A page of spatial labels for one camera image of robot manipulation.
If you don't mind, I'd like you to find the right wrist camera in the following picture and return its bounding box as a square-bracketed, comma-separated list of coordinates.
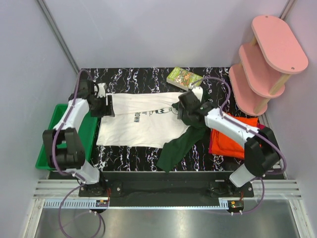
[191, 86, 204, 102]

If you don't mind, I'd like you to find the white and green t-shirt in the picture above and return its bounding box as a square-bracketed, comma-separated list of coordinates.
[93, 92, 210, 172]

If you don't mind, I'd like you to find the pink three-tier shelf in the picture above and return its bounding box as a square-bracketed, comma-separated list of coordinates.
[229, 15, 309, 117]

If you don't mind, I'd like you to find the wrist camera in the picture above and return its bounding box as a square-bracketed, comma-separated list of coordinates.
[191, 86, 204, 102]
[95, 83, 107, 98]

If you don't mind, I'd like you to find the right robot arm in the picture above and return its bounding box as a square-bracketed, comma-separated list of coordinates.
[178, 90, 282, 197]

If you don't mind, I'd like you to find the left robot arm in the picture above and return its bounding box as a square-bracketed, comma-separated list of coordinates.
[42, 80, 115, 196]

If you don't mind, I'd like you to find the orange folded t-shirt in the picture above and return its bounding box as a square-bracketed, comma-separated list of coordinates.
[209, 128, 244, 160]

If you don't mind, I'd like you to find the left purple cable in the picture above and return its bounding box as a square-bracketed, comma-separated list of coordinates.
[51, 69, 106, 238]

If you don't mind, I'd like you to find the green paperback book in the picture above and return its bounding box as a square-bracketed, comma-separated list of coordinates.
[166, 67, 203, 91]

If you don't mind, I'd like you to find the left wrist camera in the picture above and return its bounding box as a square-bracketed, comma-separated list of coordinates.
[95, 83, 107, 98]

